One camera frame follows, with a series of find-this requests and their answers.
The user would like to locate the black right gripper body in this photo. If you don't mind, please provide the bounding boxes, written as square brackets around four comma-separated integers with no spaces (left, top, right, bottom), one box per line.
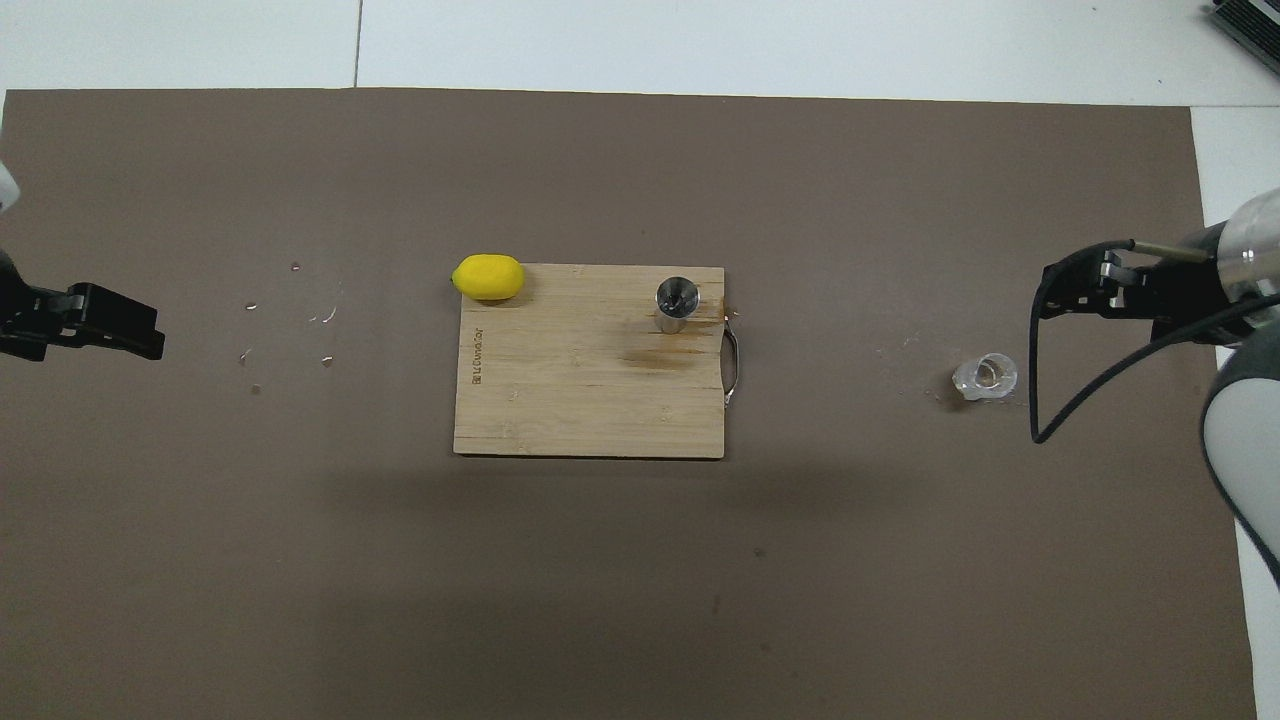
[1150,255,1236,321]

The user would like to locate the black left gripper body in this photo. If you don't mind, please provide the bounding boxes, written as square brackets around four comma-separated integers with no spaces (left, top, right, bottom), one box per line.
[0,250,71,336]

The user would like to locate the clear plastic cup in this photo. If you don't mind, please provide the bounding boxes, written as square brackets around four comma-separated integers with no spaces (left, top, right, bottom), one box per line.
[950,350,1019,403]

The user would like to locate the steel double jigger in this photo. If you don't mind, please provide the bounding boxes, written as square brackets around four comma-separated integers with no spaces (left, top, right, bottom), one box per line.
[655,276,701,336]

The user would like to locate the grey ribbed device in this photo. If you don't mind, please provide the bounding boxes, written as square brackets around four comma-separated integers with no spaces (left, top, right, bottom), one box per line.
[1205,0,1280,76]

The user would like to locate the yellow lemon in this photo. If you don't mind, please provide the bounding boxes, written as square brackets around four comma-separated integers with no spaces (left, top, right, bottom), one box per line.
[450,253,527,303]

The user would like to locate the wooden cutting board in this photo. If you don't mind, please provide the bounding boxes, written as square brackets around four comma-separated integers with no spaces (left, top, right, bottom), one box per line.
[452,263,743,461]

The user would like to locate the brown paper table mat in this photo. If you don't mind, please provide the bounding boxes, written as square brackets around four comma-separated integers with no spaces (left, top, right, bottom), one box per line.
[0,88,1259,720]

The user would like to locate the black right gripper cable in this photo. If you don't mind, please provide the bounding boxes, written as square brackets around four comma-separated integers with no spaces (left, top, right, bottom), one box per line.
[1029,240,1280,445]

